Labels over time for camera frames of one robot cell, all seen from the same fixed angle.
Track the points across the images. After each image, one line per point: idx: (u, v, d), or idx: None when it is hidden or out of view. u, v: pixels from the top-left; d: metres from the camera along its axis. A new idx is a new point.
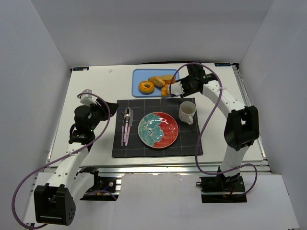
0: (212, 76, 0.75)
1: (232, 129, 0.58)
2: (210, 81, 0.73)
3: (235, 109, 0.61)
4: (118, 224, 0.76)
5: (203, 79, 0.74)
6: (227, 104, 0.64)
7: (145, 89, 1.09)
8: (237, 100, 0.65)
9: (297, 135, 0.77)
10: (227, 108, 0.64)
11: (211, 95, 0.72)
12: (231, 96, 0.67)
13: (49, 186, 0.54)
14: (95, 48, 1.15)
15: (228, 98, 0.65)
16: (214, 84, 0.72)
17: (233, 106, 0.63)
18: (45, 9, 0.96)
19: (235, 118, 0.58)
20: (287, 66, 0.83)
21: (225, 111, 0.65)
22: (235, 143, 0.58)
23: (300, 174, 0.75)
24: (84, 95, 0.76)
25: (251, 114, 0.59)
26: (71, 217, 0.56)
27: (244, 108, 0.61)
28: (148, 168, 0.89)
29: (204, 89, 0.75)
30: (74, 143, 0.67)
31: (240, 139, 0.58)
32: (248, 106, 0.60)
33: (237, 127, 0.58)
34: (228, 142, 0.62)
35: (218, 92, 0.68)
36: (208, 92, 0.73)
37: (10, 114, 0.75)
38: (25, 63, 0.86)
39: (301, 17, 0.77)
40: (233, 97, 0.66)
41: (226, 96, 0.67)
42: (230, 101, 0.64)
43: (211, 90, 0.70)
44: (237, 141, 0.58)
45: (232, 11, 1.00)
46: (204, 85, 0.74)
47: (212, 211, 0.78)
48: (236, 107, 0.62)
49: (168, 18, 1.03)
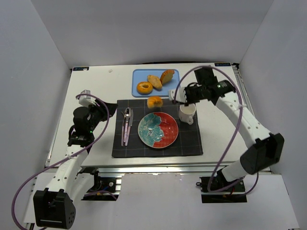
0: (229, 87, 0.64)
1: (255, 161, 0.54)
2: (226, 93, 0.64)
3: (260, 139, 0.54)
4: (118, 223, 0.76)
5: (218, 90, 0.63)
6: (250, 130, 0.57)
7: (143, 90, 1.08)
8: (260, 124, 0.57)
9: (297, 136, 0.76)
10: (249, 135, 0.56)
11: (228, 111, 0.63)
12: (253, 119, 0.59)
13: (49, 190, 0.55)
14: (95, 48, 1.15)
15: (250, 122, 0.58)
16: (232, 98, 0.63)
17: (257, 133, 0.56)
18: (44, 9, 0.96)
19: (261, 151, 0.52)
20: (288, 66, 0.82)
21: (246, 137, 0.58)
22: (254, 170, 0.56)
23: (301, 175, 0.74)
24: (82, 96, 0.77)
25: (276, 143, 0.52)
26: (71, 221, 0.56)
27: (268, 135, 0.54)
28: (148, 168, 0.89)
29: (218, 102, 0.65)
30: (73, 145, 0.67)
31: (259, 166, 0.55)
32: (274, 134, 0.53)
33: (260, 159, 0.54)
34: (244, 166, 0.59)
35: (239, 110, 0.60)
36: (224, 107, 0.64)
37: (10, 115, 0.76)
38: (24, 64, 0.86)
39: (302, 17, 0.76)
40: (256, 121, 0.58)
41: (247, 118, 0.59)
42: (253, 125, 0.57)
43: (229, 106, 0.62)
44: (257, 168, 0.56)
45: (233, 11, 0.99)
46: (219, 97, 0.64)
47: (211, 211, 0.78)
48: (260, 135, 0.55)
49: (168, 17, 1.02)
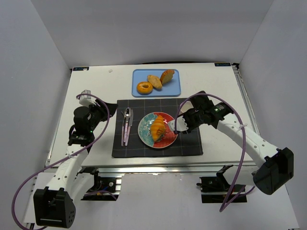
0: (227, 109, 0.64)
1: (270, 180, 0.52)
2: (225, 116, 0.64)
3: (269, 156, 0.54)
4: (118, 223, 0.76)
5: (217, 114, 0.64)
6: (257, 149, 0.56)
7: (143, 90, 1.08)
8: (265, 141, 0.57)
9: (297, 136, 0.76)
10: (258, 154, 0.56)
11: (230, 133, 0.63)
12: (256, 136, 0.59)
13: (49, 189, 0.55)
14: (95, 48, 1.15)
15: (254, 140, 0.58)
16: (231, 120, 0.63)
17: (265, 151, 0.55)
18: (45, 9, 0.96)
19: (274, 169, 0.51)
20: (288, 66, 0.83)
21: (255, 156, 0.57)
22: (271, 191, 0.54)
23: (301, 175, 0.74)
24: (82, 96, 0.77)
25: (286, 158, 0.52)
26: (71, 220, 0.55)
27: (277, 151, 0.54)
28: (148, 168, 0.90)
29: (219, 126, 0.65)
30: (73, 144, 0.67)
31: (275, 186, 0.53)
32: (282, 150, 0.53)
33: (274, 178, 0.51)
34: (259, 188, 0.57)
35: (241, 130, 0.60)
36: (225, 130, 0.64)
37: (10, 115, 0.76)
38: (24, 63, 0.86)
39: (302, 17, 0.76)
40: (260, 138, 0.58)
41: (251, 136, 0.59)
42: (259, 143, 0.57)
43: (230, 128, 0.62)
44: (274, 189, 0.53)
45: (233, 11, 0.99)
46: (219, 121, 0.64)
47: (211, 211, 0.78)
48: (268, 153, 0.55)
49: (168, 17, 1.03)
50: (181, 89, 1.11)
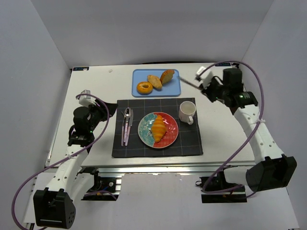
0: (252, 99, 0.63)
1: (261, 178, 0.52)
2: (247, 105, 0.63)
3: (270, 158, 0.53)
4: (118, 224, 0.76)
5: (238, 100, 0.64)
6: (262, 146, 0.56)
7: (143, 90, 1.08)
8: (274, 143, 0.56)
9: (297, 136, 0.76)
10: (260, 151, 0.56)
11: (244, 123, 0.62)
12: (268, 135, 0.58)
13: (49, 190, 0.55)
14: (95, 48, 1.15)
15: (264, 139, 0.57)
16: (252, 111, 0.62)
17: (269, 152, 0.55)
18: (45, 9, 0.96)
19: (268, 169, 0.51)
20: (287, 66, 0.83)
21: (257, 153, 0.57)
22: (257, 189, 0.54)
23: (301, 175, 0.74)
24: (82, 96, 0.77)
25: (287, 166, 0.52)
26: (71, 220, 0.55)
27: (280, 156, 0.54)
28: (148, 168, 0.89)
29: (237, 112, 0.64)
30: (73, 145, 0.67)
31: (264, 186, 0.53)
32: (286, 156, 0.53)
33: (266, 178, 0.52)
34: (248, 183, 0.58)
35: (255, 124, 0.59)
36: (241, 118, 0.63)
37: (10, 115, 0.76)
38: (24, 64, 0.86)
39: (302, 17, 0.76)
40: (271, 138, 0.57)
41: (263, 134, 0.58)
42: (266, 143, 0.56)
43: (247, 118, 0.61)
44: (261, 188, 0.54)
45: (233, 11, 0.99)
46: (239, 108, 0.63)
47: (211, 211, 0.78)
48: (271, 154, 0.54)
49: (168, 17, 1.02)
50: (181, 89, 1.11)
